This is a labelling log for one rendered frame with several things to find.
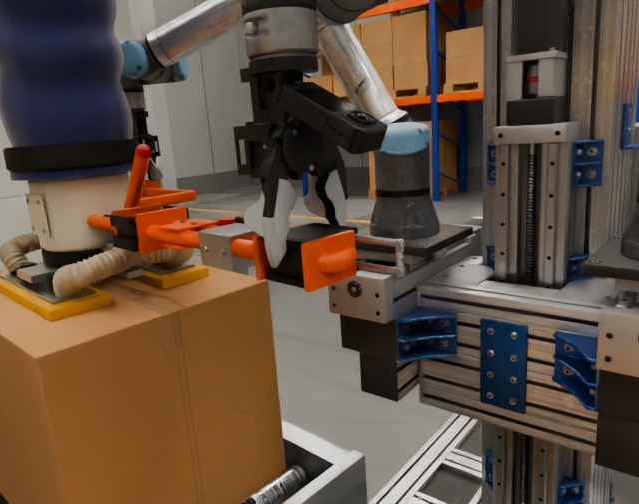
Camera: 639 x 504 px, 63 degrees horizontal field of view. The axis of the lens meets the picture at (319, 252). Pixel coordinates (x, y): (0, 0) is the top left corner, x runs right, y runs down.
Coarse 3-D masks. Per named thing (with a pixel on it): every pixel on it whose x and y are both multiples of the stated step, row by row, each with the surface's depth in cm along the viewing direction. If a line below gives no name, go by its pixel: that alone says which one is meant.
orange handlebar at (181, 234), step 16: (144, 192) 133; (160, 192) 127; (176, 192) 122; (192, 192) 118; (96, 224) 88; (176, 224) 73; (192, 224) 72; (208, 224) 73; (160, 240) 75; (176, 240) 71; (192, 240) 68; (240, 240) 62; (240, 256) 62; (320, 256) 52; (336, 256) 52; (352, 256) 53
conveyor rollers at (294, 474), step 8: (288, 472) 114; (296, 472) 115; (304, 472) 116; (280, 480) 112; (288, 480) 112; (296, 480) 113; (304, 480) 115; (264, 488) 110; (272, 488) 110; (280, 488) 111; (288, 488) 112; (296, 488) 113; (0, 496) 113; (256, 496) 108; (264, 496) 108; (272, 496) 109; (280, 496) 110; (288, 496) 112
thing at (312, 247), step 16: (256, 240) 56; (288, 240) 53; (304, 240) 53; (320, 240) 52; (336, 240) 54; (352, 240) 56; (256, 256) 57; (288, 256) 55; (304, 256) 51; (256, 272) 57; (272, 272) 57; (288, 272) 55; (304, 272) 52; (320, 272) 53; (336, 272) 55; (352, 272) 56; (304, 288) 52
